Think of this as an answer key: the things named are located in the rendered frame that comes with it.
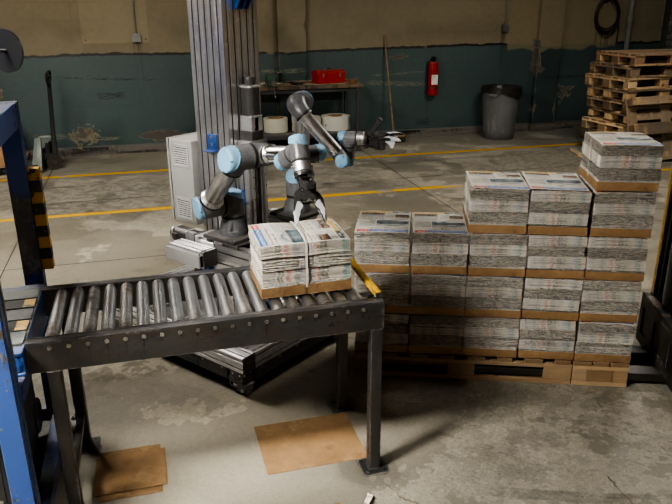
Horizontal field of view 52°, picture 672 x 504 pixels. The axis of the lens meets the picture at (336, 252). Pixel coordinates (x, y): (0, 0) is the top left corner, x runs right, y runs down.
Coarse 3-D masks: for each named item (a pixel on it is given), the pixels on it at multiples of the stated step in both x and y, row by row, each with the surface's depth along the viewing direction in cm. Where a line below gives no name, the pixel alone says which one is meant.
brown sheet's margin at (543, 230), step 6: (528, 228) 341; (534, 228) 341; (540, 228) 341; (546, 228) 340; (552, 228) 340; (558, 228) 339; (564, 228) 339; (570, 228) 339; (576, 228) 338; (582, 228) 338; (546, 234) 341; (552, 234) 341; (558, 234) 341; (564, 234) 340; (570, 234) 340; (576, 234) 339; (582, 234) 339
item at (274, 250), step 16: (256, 224) 294; (272, 224) 294; (256, 240) 276; (272, 240) 275; (288, 240) 276; (256, 256) 282; (272, 256) 271; (288, 256) 273; (256, 272) 288; (272, 272) 274; (288, 272) 276
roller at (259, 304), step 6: (246, 270) 308; (246, 276) 302; (246, 282) 297; (252, 282) 294; (246, 288) 295; (252, 288) 289; (252, 294) 284; (258, 294) 282; (252, 300) 281; (258, 300) 277; (258, 306) 272; (264, 306) 272
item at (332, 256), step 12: (312, 228) 290; (324, 228) 289; (336, 228) 289; (324, 240) 276; (336, 240) 277; (348, 240) 278; (324, 252) 276; (336, 252) 278; (348, 252) 280; (324, 264) 279; (336, 264) 280; (348, 264) 282; (324, 276) 281; (336, 276) 282; (348, 276) 284
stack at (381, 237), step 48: (384, 240) 351; (432, 240) 349; (480, 240) 346; (528, 240) 344; (576, 240) 341; (384, 288) 360; (432, 288) 357; (480, 288) 354; (528, 288) 353; (576, 288) 349; (384, 336) 370; (432, 336) 367; (480, 336) 364; (528, 336) 361
